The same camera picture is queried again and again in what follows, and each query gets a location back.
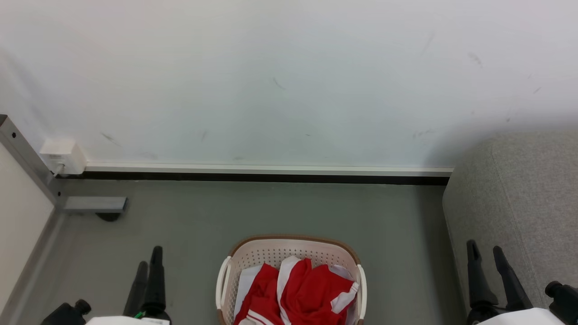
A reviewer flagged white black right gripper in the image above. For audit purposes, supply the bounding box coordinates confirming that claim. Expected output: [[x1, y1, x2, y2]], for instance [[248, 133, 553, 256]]
[[466, 240, 566, 325]]

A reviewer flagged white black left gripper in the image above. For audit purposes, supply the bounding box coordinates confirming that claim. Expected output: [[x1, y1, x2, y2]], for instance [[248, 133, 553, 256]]
[[86, 246, 172, 325]]

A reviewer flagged red white-striped garment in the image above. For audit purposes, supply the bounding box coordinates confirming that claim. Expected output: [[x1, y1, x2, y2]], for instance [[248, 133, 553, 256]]
[[234, 256, 360, 325]]

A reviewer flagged grey fabric sofa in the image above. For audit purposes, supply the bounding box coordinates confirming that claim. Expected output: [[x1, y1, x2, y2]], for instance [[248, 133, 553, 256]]
[[442, 131, 578, 325]]

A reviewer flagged grey metal foot bar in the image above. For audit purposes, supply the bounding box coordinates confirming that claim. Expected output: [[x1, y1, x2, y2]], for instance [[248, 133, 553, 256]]
[[62, 196, 128, 214]]

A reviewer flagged white garment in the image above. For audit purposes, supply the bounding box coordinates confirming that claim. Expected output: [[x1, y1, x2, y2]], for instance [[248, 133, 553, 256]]
[[233, 265, 357, 322]]

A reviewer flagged cream perforated laundry basket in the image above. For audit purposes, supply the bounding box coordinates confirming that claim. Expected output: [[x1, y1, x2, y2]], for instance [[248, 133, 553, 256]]
[[215, 235, 368, 325]]

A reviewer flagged beige partition panel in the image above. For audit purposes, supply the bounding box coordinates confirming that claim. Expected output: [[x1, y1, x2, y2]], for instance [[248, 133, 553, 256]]
[[0, 144, 56, 313]]

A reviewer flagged white wall power adapter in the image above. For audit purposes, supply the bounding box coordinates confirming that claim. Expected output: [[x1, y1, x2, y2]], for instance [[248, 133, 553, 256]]
[[39, 139, 88, 176]]

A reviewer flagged grey metal frame post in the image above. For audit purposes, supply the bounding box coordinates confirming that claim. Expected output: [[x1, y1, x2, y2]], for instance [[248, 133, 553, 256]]
[[0, 114, 65, 214]]

